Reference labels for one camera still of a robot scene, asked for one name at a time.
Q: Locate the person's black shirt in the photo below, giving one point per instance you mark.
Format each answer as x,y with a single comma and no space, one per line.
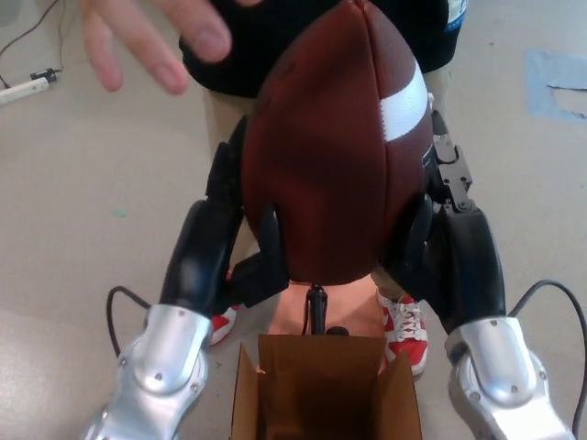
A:
229,78

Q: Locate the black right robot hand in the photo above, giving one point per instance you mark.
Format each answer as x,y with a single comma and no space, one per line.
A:
468,256

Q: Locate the white power strip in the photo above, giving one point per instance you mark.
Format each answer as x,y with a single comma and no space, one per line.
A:
23,88

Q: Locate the open brown cardboard box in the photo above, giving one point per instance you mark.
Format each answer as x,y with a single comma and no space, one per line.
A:
316,366

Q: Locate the blue and white badge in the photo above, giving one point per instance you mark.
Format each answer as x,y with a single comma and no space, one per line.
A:
457,14

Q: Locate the person's bare hand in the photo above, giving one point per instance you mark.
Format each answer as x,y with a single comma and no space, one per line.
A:
137,32

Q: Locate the grey tape patch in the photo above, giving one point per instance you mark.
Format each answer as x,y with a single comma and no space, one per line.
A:
536,78

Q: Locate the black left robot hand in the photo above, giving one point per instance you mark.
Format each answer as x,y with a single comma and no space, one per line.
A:
202,247

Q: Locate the peach round object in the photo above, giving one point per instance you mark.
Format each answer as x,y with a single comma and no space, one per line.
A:
353,311

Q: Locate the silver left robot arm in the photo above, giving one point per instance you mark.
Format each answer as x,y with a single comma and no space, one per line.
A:
160,357

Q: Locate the red and white sneaker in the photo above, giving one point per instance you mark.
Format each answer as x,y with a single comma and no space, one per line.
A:
224,323
410,341

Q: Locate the brown football with white stripe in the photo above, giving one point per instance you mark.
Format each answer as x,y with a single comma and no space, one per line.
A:
330,160

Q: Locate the black plug adapter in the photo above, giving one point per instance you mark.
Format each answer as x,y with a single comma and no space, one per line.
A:
45,74

